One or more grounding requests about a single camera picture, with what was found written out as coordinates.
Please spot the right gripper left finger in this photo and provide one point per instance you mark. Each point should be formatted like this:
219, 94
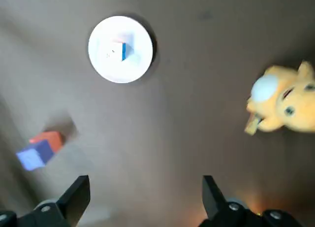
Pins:
54, 209

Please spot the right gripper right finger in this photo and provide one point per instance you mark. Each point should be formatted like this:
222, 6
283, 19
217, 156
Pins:
231, 212

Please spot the purple foam square block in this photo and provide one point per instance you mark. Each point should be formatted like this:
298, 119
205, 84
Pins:
34, 155

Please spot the orange foam square block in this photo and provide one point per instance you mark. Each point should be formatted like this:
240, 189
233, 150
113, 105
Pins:
55, 139

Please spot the orange plush toy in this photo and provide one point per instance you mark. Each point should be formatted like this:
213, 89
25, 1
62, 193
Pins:
290, 106

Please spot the white round plate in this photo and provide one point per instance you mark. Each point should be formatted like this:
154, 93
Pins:
103, 69

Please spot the small colourful puzzle cube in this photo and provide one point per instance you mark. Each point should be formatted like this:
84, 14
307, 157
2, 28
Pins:
126, 52

